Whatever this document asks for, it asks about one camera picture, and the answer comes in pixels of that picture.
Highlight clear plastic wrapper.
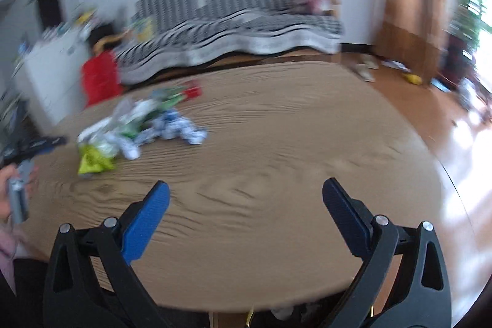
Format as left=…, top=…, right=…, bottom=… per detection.
left=111, top=97, right=155, bottom=133

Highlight green potted plant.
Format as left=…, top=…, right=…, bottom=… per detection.
left=438, top=0, right=490, bottom=56

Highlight yellow-green snack packet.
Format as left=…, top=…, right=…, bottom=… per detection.
left=77, top=144, right=117, bottom=177

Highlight white cabinet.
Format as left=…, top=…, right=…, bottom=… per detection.
left=11, top=26, right=93, bottom=126

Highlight red snack packet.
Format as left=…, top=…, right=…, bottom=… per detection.
left=182, top=79, right=203, bottom=100

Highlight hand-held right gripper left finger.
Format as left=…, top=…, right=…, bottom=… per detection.
left=43, top=181, right=172, bottom=328

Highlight green snack packet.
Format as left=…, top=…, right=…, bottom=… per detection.
left=153, top=88, right=186, bottom=110

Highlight red bag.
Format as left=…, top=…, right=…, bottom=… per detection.
left=81, top=51, right=124, bottom=108

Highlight person's left hand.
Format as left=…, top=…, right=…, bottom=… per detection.
left=0, top=166, right=18, bottom=223

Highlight black white checked blanket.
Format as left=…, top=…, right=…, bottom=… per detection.
left=113, top=10, right=344, bottom=85

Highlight person's pink clothing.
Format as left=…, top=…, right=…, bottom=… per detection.
left=0, top=220, right=24, bottom=294

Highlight yellow-green printed pack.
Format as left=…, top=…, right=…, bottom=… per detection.
left=133, top=17, right=155, bottom=43

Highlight wooden cabinet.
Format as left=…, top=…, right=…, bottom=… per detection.
left=375, top=0, right=449, bottom=86

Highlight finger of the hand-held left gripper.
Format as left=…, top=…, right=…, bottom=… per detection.
left=15, top=136, right=69, bottom=160

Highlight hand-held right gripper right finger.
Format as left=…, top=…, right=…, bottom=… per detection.
left=322, top=177, right=452, bottom=328

